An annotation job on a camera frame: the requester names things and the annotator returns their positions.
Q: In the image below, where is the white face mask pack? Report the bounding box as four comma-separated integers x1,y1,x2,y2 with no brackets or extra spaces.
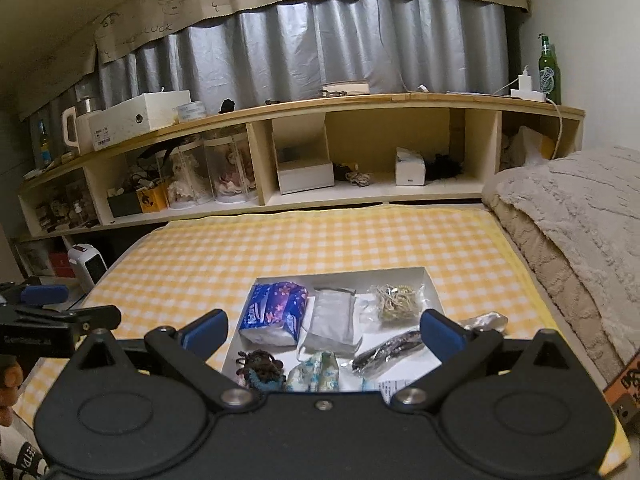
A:
300,287,362,359

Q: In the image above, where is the white open box on shelf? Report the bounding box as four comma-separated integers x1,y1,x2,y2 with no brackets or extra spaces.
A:
271,113,335,194

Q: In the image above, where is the beige fluffy blanket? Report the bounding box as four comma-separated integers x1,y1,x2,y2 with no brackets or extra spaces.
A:
483,146,639,380

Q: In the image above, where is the white tissue box on shelf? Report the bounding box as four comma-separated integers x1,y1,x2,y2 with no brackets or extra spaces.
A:
395,148,426,186

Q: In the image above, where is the purple tissue pack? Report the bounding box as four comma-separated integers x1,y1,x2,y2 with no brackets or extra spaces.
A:
239,281,309,348

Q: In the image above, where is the white kettle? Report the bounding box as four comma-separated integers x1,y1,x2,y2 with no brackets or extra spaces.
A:
61,96,102,155

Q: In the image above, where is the dark item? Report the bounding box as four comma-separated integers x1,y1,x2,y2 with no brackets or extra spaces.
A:
350,330,424,379

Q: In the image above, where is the crumpled clear plastic wrapper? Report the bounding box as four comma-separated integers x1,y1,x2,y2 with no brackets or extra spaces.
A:
459,311,509,334

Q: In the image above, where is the bag of rubber bands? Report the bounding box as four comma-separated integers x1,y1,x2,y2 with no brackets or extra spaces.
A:
369,284,423,327

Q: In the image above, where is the orange halloween box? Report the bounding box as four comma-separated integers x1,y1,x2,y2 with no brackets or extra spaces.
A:
137,184,167,214

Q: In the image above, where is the white small heater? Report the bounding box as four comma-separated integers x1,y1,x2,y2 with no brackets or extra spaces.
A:
67,244,107,294

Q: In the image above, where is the yellow checkered bed sheet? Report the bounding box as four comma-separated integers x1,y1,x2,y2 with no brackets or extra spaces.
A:
12,204,634,478

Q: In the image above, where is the grey curtain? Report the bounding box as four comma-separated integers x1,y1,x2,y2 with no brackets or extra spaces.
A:
29,0,511,156

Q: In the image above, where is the wooden headboard shelf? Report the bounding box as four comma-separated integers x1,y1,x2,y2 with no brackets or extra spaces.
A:
18,93,585,240

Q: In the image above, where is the zip bag with label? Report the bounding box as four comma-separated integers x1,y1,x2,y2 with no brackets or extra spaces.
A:
378,379,412,404

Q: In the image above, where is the white shallow cardboard box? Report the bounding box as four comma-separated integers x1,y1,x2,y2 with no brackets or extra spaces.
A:
222,268,442,396

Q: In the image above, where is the green glass bottle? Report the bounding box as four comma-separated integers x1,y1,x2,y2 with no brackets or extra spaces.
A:
538,34,562,105

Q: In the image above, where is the white long box on shelf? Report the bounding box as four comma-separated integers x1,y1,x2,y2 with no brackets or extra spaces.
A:
89,90,191,151

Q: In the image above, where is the doll in clear case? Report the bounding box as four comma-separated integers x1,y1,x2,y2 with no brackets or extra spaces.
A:
156,139,214,210
203,131,257,204

